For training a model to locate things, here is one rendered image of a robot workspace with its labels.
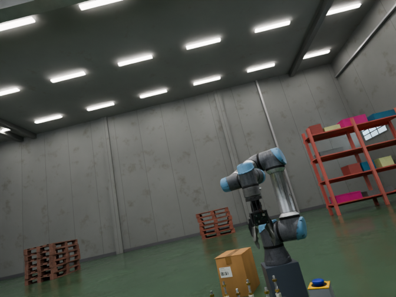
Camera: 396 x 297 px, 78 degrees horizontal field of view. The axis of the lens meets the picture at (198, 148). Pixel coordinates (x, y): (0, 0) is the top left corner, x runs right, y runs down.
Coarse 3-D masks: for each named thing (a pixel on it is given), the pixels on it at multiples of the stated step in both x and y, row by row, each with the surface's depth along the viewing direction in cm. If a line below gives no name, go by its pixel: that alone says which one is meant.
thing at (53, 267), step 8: (72, 240) 734; (32, 248) 645; (40, 248) 645; (56, 248) 656; (64, 248) 692; (24, 256) 643; (40, 256) 639; (48, 256) 647; (56, 256) 697; (64, 256) 686; (72, 256) 710; (80, 256) 744; (40, 264) 634; (56, 264) 641; (64, 264) 673; (32, 272) 631; (40, 272) 629; (48, 272) 657; (56, 272) 637; (64, 272) 675; (40, 280) 625
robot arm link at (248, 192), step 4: (248, 188) 106; (252, 188) 105; (256, 188) 106; (260, 188) 108; (244, 192) 107; (248, 192) 106; (252, 192) 105; (256, 192) 105; (260, 192) 108; (244, 196) 108; (248, 196) 105; (252, 196) 105
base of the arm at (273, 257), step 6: (270, 246) 139; (276, 246) 138; (282, 246) 140; (270, 252) 139; (276, 252) 137; (282, 252) 137; (264, 258) 143; (270, 258) 139; (276, 258) 136; (282, 258) 135; (288, 258) 137; (270, 264) 137; (276, 264) 135; (282, 264) 134
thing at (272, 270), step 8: (264, 264) 144; (288, 264) 133; (296, 264) 132; (264, 272) 143; (272, 272) 132; (280, 272) 132; (288, 272) 132; (296, 272) 131; (280, 280) 131; (288, 280) 131; (296, 280) 130; (272, 288) 130; (280, 288) 130; (288, 288) 130; (296, 288) 129; (304, 288) 129; (272, 296) 132; (288, 296) 129; (296, 296) 128; (304, 296) 128
